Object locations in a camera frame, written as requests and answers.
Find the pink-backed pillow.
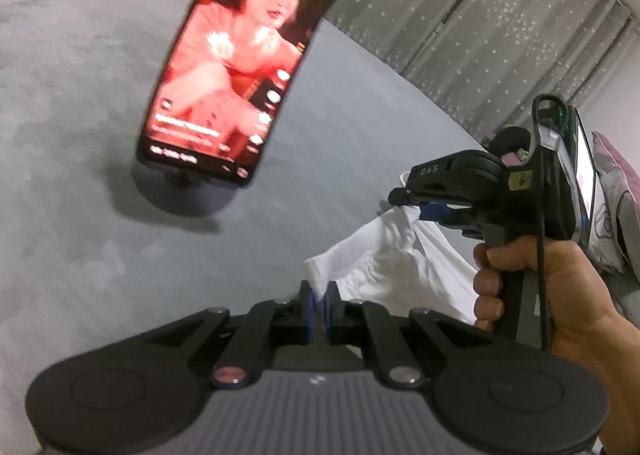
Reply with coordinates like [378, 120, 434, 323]
[591, 131, 640, 281]

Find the smartphone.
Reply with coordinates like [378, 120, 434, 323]
[136, 0, 346, 186]

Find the person's right hand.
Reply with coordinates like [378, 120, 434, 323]
[472, 235, 626, 361]

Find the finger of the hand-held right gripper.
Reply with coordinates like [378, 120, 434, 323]
[389, 186, 471, 208]
[419, 204, 496, 238]

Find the white long-sleeve shirt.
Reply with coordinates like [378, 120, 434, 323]
[303, 172, 481, 331]

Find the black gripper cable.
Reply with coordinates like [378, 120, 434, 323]
[532, 94, 571, 351]

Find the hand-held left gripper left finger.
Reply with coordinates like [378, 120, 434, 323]
[142, 280, 317, 388]

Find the grey star-print curtain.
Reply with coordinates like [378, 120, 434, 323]
[327, 0, 636, 146]

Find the black round object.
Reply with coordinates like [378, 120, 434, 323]
[487, 125, 533, 161]

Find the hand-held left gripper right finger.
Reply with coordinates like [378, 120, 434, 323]
[324, 282, 496, 388]

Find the person's right forearm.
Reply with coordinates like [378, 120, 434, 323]
[550, 305, 640, 455]

